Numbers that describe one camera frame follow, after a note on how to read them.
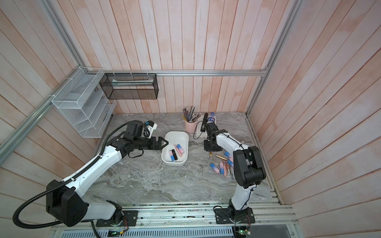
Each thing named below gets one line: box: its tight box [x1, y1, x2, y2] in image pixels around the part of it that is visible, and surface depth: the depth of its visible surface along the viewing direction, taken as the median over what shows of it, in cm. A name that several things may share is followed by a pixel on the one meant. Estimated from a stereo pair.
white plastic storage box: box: [161, 130, 190, 167], surface depth 99 cm
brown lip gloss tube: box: [225, 163, 230, 176], surface depth 92 cm
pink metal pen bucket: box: [184, 119, 197, 134], surface depth 108 cm
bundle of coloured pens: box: [180, 106, 202, 123], surface depth 106 cm
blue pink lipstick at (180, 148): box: [176, 143, 185, 155], surface depth 100 cm
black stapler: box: [200, 112, 209, 133], surface depth 109 cm
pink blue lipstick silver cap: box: [219, 161, 224, 175], surface depth 92 cm
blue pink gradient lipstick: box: [168, 150, 176, 162], surface depth 97 cm
